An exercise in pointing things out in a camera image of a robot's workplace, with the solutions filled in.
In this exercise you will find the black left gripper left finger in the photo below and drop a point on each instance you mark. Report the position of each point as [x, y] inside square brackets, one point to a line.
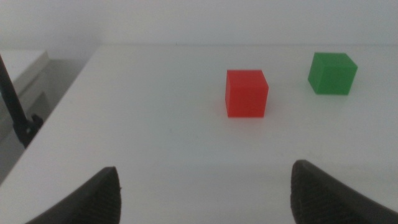
[93, 202]

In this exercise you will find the black stand pole with clamp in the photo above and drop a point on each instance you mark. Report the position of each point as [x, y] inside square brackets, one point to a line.
[14, 105]

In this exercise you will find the green cube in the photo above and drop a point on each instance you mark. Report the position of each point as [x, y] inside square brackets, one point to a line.
[332, 76]

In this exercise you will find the red cube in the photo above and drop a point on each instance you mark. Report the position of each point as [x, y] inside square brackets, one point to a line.
[245, 96]

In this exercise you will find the white side cabinet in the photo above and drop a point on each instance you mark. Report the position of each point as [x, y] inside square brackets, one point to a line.
[21, 67]

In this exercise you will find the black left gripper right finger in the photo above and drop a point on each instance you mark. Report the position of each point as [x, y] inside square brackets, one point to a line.
[320, 199]

